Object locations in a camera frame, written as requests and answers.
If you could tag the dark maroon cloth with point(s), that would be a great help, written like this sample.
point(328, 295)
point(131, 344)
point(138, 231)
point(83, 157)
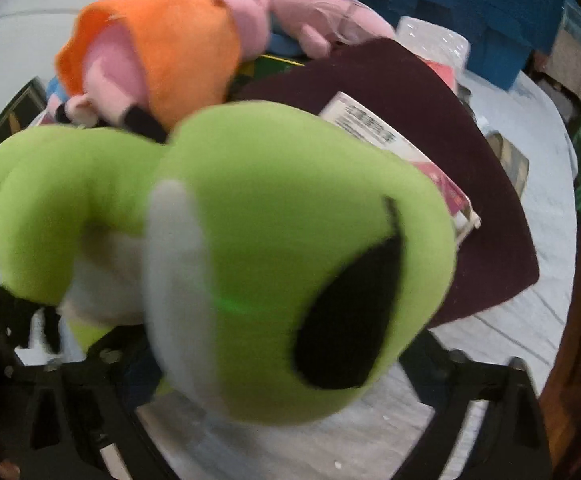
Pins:
point(495, 240)

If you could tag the pink pig plush orange dress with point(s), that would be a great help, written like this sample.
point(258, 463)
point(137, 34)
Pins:
point(185, 55)

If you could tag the white and pink barcode box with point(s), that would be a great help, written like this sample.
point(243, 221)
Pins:
point(370, 127)

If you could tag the pink pig plush red dress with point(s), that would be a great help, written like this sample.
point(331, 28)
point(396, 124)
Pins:
point(315, 10)

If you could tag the green book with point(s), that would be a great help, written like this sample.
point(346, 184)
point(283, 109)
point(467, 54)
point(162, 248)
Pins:
point(270, 67)

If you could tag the black box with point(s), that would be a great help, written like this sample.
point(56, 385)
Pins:
point(15, 110)

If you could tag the blue plastic crate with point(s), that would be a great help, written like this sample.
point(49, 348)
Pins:
point(470, 0)

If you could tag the small dark packet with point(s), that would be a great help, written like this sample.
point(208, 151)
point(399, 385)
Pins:
point(512, 160)

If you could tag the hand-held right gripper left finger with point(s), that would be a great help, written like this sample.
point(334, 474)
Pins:
point(120, 400)

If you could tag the green plush toy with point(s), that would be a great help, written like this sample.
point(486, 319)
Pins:
point(270, 210)

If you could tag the clear plastic container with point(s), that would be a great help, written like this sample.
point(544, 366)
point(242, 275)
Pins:
point(435, 40)

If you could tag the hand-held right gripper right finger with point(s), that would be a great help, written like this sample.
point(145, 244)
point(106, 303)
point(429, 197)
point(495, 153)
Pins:
point(450, 385)

